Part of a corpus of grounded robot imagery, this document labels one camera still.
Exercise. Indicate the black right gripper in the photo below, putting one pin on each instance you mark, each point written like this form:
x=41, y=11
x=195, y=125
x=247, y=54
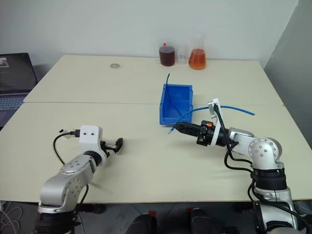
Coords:
x=205, y=132

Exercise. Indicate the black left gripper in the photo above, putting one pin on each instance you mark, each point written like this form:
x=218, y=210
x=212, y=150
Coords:
x=105, y=146

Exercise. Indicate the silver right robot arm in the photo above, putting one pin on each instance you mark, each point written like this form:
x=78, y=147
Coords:
x=264, y=148

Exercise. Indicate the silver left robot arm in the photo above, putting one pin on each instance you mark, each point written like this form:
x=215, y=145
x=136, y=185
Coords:
x=65, y=180

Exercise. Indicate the blue plastic bin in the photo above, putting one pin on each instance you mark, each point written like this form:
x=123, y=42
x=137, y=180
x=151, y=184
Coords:
x=174, y=97

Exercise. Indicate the flask with orange liquid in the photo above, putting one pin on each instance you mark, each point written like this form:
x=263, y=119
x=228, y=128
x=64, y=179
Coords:
x=197, y=59

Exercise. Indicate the small empty glass beaker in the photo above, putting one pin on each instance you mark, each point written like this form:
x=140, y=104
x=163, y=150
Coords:
x=182, y=54

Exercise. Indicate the beaker with dark red liquid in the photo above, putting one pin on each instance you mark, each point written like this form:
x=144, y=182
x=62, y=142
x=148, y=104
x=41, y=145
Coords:
x=167, y=57

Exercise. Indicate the dark rounded shape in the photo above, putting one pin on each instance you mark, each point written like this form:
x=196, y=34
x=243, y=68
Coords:
x=143, y=223

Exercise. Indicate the grey laptop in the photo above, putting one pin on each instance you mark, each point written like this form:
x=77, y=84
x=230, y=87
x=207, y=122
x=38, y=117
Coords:
x=14, y=80

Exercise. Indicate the grey partition panel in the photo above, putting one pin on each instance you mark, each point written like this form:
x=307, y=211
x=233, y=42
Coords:
x=292, y=61

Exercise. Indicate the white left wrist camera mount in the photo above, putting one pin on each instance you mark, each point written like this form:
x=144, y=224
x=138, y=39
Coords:
x=90, y=140

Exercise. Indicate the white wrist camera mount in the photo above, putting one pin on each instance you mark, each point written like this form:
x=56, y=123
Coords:
x=211, y=110
x=90, y=140

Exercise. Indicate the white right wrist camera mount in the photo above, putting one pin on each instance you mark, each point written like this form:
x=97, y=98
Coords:
x=211, y=110

